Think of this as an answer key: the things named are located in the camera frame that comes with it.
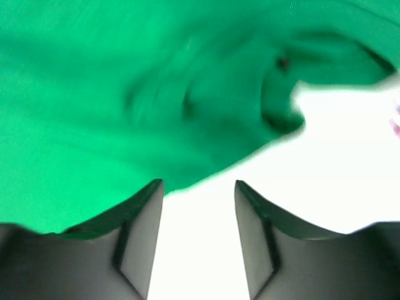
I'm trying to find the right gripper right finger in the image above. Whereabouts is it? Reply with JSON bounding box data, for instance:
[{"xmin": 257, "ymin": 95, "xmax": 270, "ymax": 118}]
[{"xmin": 234, "ymin": 181, "xmax": 399, "ymax": 300}]

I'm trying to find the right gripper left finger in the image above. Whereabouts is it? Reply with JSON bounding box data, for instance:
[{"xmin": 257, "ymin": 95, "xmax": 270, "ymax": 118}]
[{"xmin": 1, "ymin": 179, "xmax": 164, "ymax": 300}]

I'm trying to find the green t shirt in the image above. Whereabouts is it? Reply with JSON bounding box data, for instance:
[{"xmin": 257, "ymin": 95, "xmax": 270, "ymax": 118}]
[{"xmin": 1, "ymin": 1, "xmax": 399, "ymax": 233}]

